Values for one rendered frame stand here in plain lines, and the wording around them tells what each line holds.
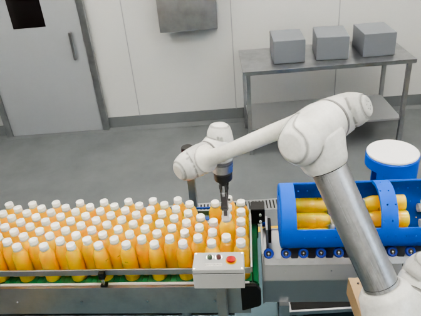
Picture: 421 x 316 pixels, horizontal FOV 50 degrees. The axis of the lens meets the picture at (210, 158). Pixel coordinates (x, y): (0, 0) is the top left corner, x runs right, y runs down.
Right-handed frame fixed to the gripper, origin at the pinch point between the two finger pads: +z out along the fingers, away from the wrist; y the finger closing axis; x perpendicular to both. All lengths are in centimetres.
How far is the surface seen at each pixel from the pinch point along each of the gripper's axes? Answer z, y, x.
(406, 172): 18, 55, -93
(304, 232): 5.7, -8.0, -32.2
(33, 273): 20, -15, 85
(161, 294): 31.6, -16.8, 29.8
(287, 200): -5.2, -0.4, -26.1
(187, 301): 35.6, -16.8, 18.6
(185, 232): 7.4, -4.6, 18.0
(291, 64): 26, 262, -51
